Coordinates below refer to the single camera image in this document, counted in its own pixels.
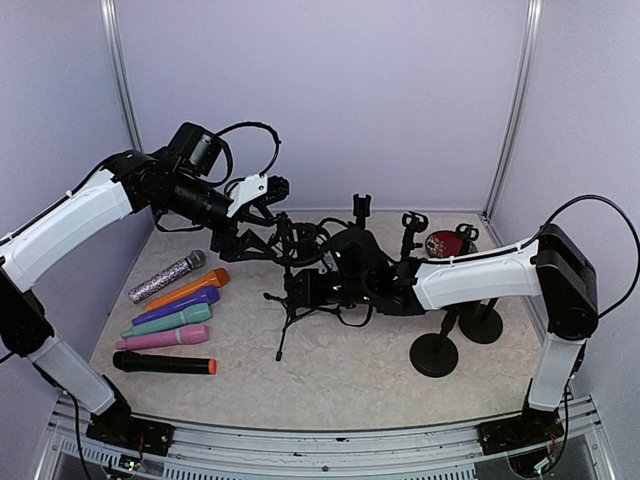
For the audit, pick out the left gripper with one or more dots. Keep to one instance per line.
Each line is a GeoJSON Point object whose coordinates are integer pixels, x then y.
{"type": "Point", "coordinates": [233, 249]}

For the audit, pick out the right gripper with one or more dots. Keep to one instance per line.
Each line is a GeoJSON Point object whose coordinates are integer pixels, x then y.
{"type": "Point", "coordinates": [308, 294]}

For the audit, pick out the black tripod microphone stand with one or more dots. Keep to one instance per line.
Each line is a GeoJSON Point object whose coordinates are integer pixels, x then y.
{"type": "Point", "coordinates": [300, 245]}

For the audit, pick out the orange toy microphone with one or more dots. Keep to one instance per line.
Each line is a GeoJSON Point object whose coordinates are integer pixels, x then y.
{"type": "Point", "coordinates": [218, 278]}

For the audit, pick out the silver glitter microphone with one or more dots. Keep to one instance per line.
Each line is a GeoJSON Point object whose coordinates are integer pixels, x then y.
{"type": "Point", "coordinates": [196, 259]}

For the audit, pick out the purple toy microphone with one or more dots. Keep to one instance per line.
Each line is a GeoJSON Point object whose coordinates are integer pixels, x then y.
{"type": "Point", "coordinates": [207, 295]}

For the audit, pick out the mint green toy microphone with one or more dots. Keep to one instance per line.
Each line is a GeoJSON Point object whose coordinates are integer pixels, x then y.
{"type": "Point", "coordinates": [194, 314]}

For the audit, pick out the pink toy microphone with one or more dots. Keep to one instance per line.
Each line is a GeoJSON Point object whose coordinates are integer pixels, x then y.
{"type": "Point", "coordinates": [186, 335]}

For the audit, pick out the short black microphone stand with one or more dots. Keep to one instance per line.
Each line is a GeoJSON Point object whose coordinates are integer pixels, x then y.
{"type": "Point", "coordinates": [468, 234]}

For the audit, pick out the black wireless microphone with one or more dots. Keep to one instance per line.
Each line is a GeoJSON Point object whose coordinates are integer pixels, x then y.
{"type": "Point", "coordinates": [129, 361]}

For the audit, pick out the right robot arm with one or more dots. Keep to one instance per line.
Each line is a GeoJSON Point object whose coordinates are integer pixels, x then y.
{"type": "Point", "coordinates": [332, 272]}

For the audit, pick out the red patterned plate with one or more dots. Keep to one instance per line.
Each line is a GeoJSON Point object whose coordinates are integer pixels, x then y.
{"type": "Point", "coordinates": [443, 244]}

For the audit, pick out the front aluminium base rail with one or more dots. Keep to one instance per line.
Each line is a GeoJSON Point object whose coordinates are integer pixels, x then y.
{"type": "Point", "coordinates": [199, 450]}

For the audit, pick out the left aluminium frame post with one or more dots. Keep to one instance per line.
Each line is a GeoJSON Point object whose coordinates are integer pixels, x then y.
{"type": "Point", "coordinates": [118, 64]}

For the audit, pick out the aluminium frame post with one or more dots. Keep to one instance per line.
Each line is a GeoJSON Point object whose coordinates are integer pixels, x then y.
{"type": "Point", "coordinates": [517, 106]}
{"type": "Point", "coordinates": [118, 64]}

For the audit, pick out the right aluminium frame post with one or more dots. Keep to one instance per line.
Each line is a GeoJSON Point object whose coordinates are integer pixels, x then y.
{"type": "Point", "coordinates": [517, 106]}

